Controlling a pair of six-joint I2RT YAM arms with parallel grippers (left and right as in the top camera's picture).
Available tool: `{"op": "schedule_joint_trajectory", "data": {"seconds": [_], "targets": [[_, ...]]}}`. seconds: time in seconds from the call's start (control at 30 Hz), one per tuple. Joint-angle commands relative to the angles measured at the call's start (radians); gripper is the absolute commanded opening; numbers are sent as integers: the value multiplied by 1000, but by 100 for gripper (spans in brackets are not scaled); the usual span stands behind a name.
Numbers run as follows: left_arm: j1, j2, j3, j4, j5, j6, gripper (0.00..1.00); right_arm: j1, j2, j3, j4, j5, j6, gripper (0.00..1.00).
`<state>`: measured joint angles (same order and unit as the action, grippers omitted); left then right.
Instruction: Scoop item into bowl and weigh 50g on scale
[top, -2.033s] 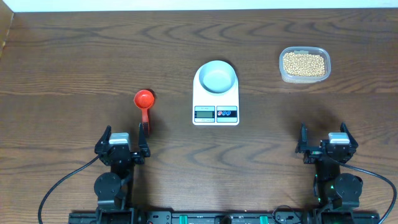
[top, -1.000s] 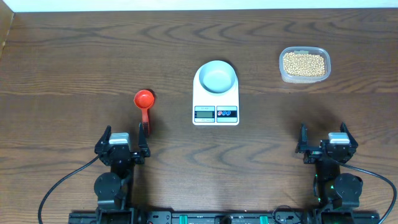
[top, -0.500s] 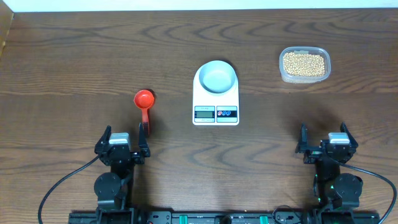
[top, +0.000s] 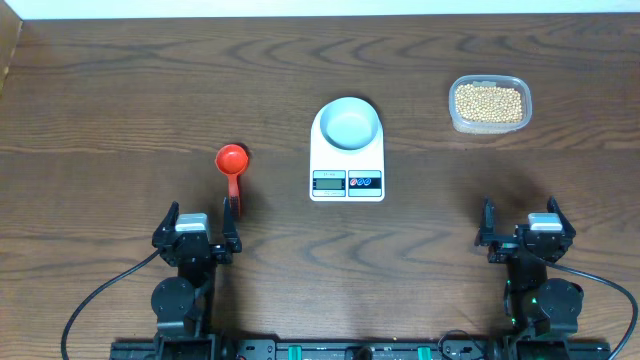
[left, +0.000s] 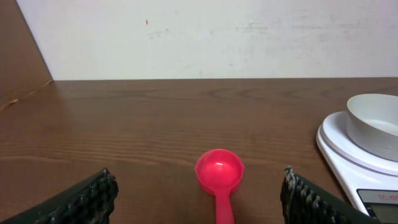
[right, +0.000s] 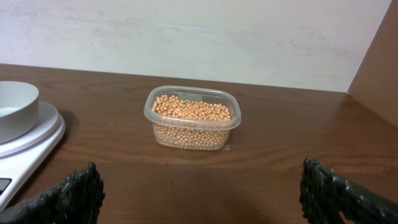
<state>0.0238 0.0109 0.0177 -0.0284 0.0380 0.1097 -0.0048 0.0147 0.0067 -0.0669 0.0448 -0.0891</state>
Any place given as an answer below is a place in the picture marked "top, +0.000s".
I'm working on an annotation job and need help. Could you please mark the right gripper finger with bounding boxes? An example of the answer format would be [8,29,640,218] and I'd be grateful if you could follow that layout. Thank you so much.
[477,198,495,243]
[546,196,575,235]

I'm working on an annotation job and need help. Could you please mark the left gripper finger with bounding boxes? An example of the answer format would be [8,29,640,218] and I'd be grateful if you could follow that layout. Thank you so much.
[152,201,179,243]
[222,197,240,246]

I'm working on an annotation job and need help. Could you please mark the red measuring scoop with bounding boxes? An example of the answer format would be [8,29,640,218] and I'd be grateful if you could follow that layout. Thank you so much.
[215,144,249,218]

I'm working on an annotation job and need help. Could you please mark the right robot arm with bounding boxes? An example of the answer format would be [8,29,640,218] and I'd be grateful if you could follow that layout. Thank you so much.
[475,198,584,359]

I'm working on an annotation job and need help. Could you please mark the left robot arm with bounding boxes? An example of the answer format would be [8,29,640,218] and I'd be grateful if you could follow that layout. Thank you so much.
[151,197,242,359]

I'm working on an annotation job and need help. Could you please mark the white kitchen scale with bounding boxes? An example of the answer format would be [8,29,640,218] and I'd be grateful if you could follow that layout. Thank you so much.
[309,104,385,202]

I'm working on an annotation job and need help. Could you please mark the grey bowl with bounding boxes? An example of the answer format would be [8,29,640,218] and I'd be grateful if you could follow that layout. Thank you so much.
[320,97,382,151]

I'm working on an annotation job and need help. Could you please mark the clear plastic container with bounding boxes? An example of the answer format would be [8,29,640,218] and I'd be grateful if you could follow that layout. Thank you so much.
[449,74,533,135]

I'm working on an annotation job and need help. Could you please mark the soybeans in container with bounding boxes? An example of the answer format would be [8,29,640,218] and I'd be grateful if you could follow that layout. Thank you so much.
[454,84,523,123]

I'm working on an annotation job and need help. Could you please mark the cardboard side panel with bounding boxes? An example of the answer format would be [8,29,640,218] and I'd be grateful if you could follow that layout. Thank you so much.
[0,0,23,90]

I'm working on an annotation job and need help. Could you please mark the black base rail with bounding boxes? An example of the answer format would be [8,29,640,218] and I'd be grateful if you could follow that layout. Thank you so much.
[109,339,612,360]

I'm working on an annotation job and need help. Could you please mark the right black cable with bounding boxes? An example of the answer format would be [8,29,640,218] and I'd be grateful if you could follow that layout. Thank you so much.
[519,247,640,360]

